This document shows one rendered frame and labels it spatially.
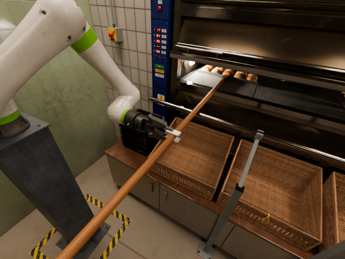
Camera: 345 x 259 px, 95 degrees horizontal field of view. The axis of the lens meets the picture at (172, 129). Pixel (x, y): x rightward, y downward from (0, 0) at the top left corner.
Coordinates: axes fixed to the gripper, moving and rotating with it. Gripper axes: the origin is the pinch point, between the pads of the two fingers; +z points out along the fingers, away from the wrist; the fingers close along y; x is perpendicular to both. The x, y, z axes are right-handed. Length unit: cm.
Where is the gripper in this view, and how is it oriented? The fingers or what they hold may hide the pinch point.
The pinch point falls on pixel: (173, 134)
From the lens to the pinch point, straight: 74.6
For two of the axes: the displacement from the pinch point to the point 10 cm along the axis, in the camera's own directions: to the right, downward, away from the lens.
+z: 8.8, 3.3, -3.5
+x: -4.8, 5.1, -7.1
